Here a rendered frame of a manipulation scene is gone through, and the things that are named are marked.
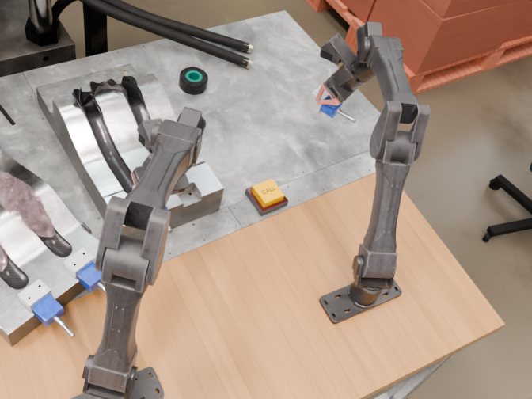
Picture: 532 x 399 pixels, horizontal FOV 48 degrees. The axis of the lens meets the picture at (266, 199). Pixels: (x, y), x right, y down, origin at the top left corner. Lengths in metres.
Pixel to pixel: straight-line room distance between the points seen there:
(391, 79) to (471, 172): 1.79
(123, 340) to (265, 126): 0.85
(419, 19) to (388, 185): 1.88
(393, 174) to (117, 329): 0.63
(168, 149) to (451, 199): 2.03
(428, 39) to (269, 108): 1.46
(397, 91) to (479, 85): 2.31
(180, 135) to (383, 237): 0.50
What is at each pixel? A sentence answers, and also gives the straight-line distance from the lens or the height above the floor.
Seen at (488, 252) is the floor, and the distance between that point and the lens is 2.79.
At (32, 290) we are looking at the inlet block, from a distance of 1.26.
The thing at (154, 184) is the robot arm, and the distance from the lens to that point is 0.94.
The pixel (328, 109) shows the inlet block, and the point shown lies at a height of 0.94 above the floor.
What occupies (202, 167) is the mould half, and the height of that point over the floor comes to 0.89.
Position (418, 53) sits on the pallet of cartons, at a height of 0.26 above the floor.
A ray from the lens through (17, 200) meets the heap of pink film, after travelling 1.34.
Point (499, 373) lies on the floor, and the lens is 2.50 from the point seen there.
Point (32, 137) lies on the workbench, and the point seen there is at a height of 0.80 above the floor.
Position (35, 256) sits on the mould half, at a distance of 1.33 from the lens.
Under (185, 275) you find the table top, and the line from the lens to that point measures 1.37.
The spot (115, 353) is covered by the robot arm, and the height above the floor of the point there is 1.00.
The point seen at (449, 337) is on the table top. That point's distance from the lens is 1.47.
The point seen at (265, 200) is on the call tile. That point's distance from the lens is 1.47.
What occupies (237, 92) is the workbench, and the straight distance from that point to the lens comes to 1.76.
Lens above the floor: 1.98
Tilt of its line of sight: 51 degrees down
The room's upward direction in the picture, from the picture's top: 17 degrees clockwise
